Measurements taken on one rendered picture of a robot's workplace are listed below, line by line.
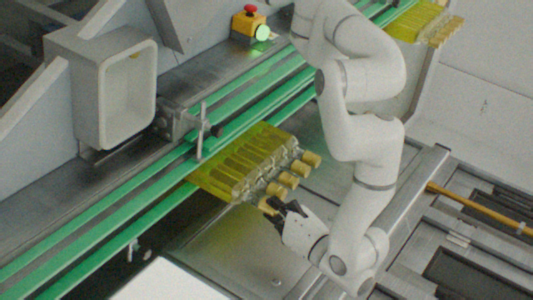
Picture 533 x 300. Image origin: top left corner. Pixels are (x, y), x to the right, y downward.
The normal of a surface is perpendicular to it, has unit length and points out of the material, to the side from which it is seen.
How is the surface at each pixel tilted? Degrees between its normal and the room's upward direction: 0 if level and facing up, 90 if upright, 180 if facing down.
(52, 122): 0
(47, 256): 90
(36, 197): 90
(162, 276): 90
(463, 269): 90
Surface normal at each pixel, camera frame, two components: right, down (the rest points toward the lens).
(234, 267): 0.14, -0.79
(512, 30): -0.53, 0.44
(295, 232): -0.75, 0.25
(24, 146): 0.84, 0.41
